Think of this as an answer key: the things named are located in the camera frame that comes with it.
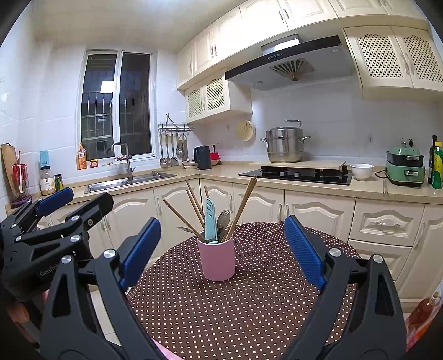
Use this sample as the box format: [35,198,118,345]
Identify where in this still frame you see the black electric kettle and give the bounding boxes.
[194,145,212,170]

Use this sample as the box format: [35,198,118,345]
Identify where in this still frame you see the black gas stove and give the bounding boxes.
[239,165,353,185]

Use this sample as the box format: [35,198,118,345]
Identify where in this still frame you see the person's left hand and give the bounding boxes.
[5,291,48,344]

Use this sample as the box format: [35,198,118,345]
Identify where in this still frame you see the steel sink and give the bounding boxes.
[84,171,176,194]

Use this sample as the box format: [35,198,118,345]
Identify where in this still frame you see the metal spoon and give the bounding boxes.
[216,209,231,242]

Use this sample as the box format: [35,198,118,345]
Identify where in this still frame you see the lower cream cabinets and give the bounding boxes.
[90,178,442,307]

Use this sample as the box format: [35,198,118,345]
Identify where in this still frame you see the window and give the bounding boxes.
[79,50,155,161]

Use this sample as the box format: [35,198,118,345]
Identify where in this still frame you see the wooden chopstick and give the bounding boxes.
[223,176,257,241]
[186,181,205,228]
[204,185,210,199]
[163,199,205,242]

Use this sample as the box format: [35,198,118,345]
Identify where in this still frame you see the wooden cutting board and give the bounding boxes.
[1,143,20,202]

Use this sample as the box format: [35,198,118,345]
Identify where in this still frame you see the brown polka dot tablecloth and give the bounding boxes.
[126,220,363,360]

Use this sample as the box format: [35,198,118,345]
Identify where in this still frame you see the round cream wall plate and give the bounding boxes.
[236,120,255,142]

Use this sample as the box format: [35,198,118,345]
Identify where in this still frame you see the green yellow bottle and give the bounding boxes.
[432,141,443,190]

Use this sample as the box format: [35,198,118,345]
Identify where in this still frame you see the green electric cooker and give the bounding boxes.
[385,146,425,187]

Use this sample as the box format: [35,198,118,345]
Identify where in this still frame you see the steel faucet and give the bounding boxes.
[111,142,134,182]

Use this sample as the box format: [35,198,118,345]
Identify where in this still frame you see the steel steamer pot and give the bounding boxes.
[260,119,310,163]

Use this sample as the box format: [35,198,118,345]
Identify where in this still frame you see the white bowl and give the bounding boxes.
[350,163,374,181]

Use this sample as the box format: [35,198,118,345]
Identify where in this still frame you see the hanging utensil rack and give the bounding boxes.
[158,113,194,169]

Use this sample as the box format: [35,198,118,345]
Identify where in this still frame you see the cream cabinets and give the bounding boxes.
[177,1,442,122]
[90,178,442,307]

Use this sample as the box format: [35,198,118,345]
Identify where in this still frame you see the range hood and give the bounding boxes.
[225,35,354,91]

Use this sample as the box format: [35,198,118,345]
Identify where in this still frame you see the pink utensil holder cup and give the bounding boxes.
[197,238,236,282]

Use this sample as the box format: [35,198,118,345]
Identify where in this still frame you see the upper cream cabinets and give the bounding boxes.
[177,1,442,122]

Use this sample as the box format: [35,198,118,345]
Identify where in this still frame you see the glass jar white label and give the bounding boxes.
[40,166,56,196]

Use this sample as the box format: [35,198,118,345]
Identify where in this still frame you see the orange detergent bottle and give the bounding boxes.
[77,143,88,170]

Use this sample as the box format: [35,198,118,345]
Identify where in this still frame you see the dark oil bottle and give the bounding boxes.
[428,134,438,185]

